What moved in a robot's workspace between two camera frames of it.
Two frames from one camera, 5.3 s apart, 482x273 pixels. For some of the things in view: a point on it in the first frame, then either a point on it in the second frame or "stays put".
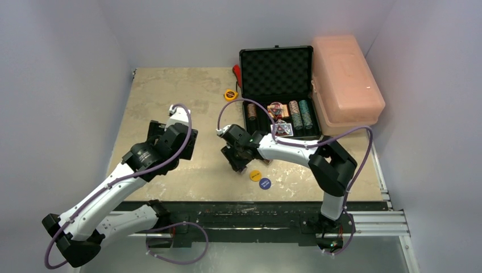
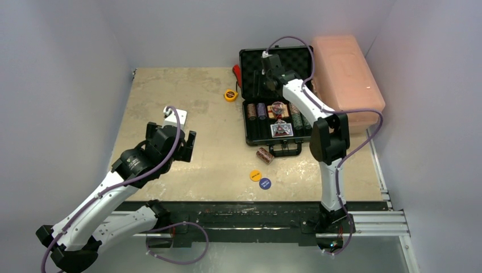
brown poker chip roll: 252,111 stays put
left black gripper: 157,130 stays put
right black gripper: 236,158 to 271,82
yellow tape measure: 230,95 stays put
